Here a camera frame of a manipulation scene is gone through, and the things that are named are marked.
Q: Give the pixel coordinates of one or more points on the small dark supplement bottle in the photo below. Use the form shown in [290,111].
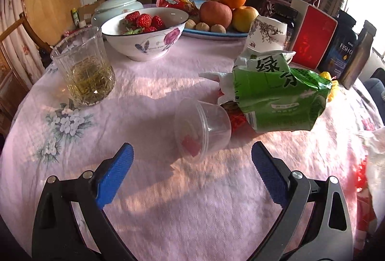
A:
[287,16]

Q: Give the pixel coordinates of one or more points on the red snack packet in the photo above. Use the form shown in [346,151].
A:
[173,2]

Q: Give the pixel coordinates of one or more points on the floral paper cup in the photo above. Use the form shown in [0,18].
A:
[264,32]

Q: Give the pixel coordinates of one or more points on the yellow apple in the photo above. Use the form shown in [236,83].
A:
[243,19]

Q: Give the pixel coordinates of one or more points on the blue upholstered chair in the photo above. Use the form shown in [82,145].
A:
[376,89]

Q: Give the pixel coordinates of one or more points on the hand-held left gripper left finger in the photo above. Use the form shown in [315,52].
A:
[115,171]

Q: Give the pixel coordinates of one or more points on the clear plastic container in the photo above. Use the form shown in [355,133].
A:
[207,125]

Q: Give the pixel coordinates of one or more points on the floral white ceramic bowl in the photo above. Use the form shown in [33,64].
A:
[150,41]

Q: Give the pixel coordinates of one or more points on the wooden armchair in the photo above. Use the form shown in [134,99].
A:
[33,34]

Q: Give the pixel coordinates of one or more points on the green snack bag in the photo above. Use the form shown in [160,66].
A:
[279,92]

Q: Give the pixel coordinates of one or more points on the pale lidded ceramic jar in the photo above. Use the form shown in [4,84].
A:
[115,5]

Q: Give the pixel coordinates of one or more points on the large dark supplement bottle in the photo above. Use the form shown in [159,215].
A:
[340,50]

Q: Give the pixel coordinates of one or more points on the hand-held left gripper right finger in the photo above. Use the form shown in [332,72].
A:
[267,171]

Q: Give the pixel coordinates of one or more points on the silver metal bottle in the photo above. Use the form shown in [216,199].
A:
[358,59]

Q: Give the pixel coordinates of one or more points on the red strawberry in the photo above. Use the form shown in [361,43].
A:
[157,21]
[132,17]
[150,29]
[144,20]

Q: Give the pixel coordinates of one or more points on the blue fruit plate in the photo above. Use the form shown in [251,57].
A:
[210,33]

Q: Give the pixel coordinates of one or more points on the red flat box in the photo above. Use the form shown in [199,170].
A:
[312,35]

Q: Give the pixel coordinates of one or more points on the red apple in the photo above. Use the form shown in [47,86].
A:
[215,14]

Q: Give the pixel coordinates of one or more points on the floral curtain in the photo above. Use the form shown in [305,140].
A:
[18,38]

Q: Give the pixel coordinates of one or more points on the glass cup with tea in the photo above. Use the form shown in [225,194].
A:
[87,80]

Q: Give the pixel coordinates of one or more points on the pink floral tablecloth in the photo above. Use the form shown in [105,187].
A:
[180,204]

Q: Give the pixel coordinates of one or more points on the cardboard box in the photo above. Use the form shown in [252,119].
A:
[87,10]

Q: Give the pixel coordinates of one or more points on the walnut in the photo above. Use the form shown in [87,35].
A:
[217,28]
[202,26]
[190,24]

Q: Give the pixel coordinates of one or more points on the small green bottle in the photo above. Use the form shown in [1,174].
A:
[75,17]

